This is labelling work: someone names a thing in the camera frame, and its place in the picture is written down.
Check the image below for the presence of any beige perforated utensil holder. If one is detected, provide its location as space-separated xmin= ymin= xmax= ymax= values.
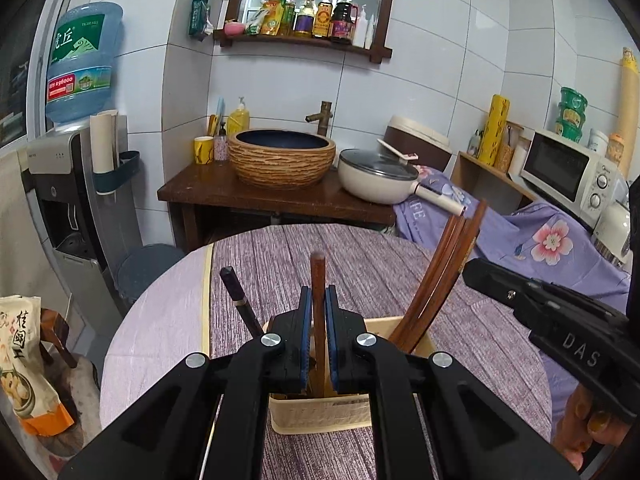
xmin=264 ymin=315 xmax=437 ymax=435

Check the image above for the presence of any dark teal wall holder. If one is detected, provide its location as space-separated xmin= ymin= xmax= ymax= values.
xmin=92 ymin=150 xmax=142 ymax=196

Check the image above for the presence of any green wall packet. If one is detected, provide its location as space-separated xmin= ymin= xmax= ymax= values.
xmin=188 ymin=0 xmax=215 ymax=41

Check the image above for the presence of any white plastic tub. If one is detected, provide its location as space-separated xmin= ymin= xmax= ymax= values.
xmin=587 ymin=128 xmax=610 ymax=155

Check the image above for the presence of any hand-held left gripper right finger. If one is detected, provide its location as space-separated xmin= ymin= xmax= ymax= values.
xmin=324 ymin=285 xmax=581 ymax=480

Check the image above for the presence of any purple label sauce bottle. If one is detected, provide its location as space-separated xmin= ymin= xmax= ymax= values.
xmin=294 ymin=0 xmax=316 ymax=38

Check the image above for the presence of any grey water dispenser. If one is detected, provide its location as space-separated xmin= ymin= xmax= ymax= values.
xmin=20 ymin=127 xmax=146 ymax=321

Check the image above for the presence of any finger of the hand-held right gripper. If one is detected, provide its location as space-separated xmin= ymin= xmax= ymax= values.
xmin=461 ymin=257 xmax=640 ymax=423

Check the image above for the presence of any yellow label sauce bottle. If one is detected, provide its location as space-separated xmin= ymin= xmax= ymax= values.
xmin=312 ymin=0 xmax=334 ymax=39

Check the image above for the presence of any white and orange snack bag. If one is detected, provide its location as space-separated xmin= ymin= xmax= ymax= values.
xmin=0 ymin=295 xmax=76 ymax=436

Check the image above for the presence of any dark blue round stool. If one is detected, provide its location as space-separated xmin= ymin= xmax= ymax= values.
xmin=117 ymin=243 xmax=187 ymax=306

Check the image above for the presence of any woven pattern wash basin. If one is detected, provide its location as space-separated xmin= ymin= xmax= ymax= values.
xmin=226 ymin=127 xmax=337 ymax=191

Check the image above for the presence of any wooden framed wall niche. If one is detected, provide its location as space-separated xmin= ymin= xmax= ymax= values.
xmin=213 ymin=0 xmax=406 ymax=65

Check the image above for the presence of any wooden side cabinet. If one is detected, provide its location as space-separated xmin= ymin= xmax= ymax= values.
xmin=450 ymin=151 xmax=541 ymax=216

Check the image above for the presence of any dark wooden chair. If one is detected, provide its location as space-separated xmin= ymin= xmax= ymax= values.
xmin=37 ymin=307 xmax=78 ymax=371

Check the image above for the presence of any dark wooden counter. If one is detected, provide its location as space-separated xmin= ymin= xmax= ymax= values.
xmin=157 ymin=160 xmax=398 ymax=253

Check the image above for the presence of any white frying pan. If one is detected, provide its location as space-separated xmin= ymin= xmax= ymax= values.
xmin=337 ymin=160 xmax=468 ymax=216

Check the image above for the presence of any small pink dotted bottle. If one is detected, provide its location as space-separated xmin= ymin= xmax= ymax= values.
xmin=214 ymin=121 xmax=230 ymax=162

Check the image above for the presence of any white rice paddle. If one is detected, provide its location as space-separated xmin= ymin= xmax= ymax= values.
xmin=376 ymin=138 xmax=418 ymax=162

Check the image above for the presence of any orange lid jar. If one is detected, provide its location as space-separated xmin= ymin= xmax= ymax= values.
xmin=606 ymin=132 xmax=626 ymax=166

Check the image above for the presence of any tall beige roll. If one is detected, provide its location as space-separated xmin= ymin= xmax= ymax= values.
xmin=617 ymin=47 xmax=640 ymax=181

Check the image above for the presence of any bamboo style faucet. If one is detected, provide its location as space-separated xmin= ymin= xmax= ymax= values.
xmin=305 ymin=101 xmax=333 ymax=137

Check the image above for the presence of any white microwave oven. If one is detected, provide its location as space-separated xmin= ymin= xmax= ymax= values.
xmin=520 ymin=127 xmax=628 ymax=231

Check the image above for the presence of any glass pan lid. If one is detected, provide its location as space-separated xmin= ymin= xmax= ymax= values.
xmin=339 ymin=148 xmax=420 ymax=181

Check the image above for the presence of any purple striped tablecloth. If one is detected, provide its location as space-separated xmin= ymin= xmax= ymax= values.
xmin=99 ymin=223 xmax=553 ymax=480

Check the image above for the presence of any yellow patterned roll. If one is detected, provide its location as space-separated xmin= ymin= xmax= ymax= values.
xmin=477 ymin=94 xmax=511 ymax=166

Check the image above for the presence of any yellow soap dispenser bottle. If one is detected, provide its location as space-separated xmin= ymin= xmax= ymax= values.
xmin=227 ymin=95 xmax=251 ymax=136

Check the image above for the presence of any person's right hand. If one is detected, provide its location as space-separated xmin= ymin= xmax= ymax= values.
xmin=552 ymin=385 xmax=640 ymax=468

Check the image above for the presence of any white electric kettle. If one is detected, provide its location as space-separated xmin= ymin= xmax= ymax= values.
xmin=592 ymin=200 xmax=632 ymax=266

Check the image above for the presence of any lilac floral cloth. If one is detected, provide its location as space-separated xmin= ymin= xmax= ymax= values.
xmin=395 ymin=165 xmax=633 ymax=461

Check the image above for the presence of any white and green packet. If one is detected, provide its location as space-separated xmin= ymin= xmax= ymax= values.
xmin=244 ymin=7 xmax=266 ymax=36

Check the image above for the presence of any yellow mug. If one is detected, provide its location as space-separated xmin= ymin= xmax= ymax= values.
xmin=193 ymin=135 xmax=217 ymax=166

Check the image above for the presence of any yellow seasoning pouch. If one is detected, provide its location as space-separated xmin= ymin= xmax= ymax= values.
xmin=260 ymin=0 xmax=285 ymax=37

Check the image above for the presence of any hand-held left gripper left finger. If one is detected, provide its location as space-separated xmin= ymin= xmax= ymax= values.
xmin=57 ymin=285 xmax=316 ymax=480

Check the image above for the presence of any brown and white rice cooker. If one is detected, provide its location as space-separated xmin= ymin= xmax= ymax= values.
xmin=382 ymin=115 xmax=451 ymax=171

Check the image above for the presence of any black chopstick with silver band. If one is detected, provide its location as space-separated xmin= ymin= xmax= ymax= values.
xmin=219 ymin=266 xmax=265 ymax=338

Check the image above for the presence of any blue water bottle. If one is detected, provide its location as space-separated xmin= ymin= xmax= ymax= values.
xmin=45 ymin=1 xmax=124 ymax=133

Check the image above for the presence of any dark soy sauce bottle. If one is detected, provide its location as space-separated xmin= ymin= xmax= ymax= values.
xmin=330 ymin=0 xmax=358 ymax=44

